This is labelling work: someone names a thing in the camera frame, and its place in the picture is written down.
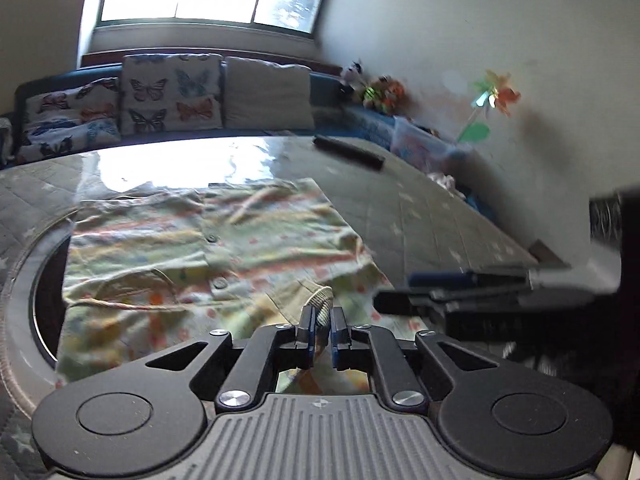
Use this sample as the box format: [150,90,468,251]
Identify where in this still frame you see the pastel patterned button shirt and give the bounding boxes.
[56,177,403,395]

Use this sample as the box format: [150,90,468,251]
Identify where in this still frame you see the white and black plush toy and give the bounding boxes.
[341,59,366,97]

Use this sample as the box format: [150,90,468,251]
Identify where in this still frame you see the black remote control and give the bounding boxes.
[312,134,386,171]

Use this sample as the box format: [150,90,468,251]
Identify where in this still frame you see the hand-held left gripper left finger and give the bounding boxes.
[145,305,319,411]

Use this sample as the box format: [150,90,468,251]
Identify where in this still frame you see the slumped butterfly print cushion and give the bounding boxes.
[22,77,124,159]

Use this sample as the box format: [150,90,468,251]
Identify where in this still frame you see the blue sofa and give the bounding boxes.
[0,54,401,167]

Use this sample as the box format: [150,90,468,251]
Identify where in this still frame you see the upright butterfly print cushion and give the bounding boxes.
[121,53,224,136]

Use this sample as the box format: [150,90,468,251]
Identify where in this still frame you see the clear plastic storage box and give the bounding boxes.
[389,115,474,174]

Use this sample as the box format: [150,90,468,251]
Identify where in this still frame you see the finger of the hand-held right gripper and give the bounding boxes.
[407,268,532,292]
[372,286,521,332]

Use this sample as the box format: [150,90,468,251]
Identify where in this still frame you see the colourful pinwheel toy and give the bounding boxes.
[454,69,522,144]

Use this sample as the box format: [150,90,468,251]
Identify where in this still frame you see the orange plush toy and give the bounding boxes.
[362,75,406,114]

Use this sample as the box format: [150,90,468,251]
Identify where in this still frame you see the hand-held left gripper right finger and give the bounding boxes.
[330,305,501,411]

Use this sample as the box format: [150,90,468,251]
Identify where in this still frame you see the plain beige cushion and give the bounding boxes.
[223,56,316,131]

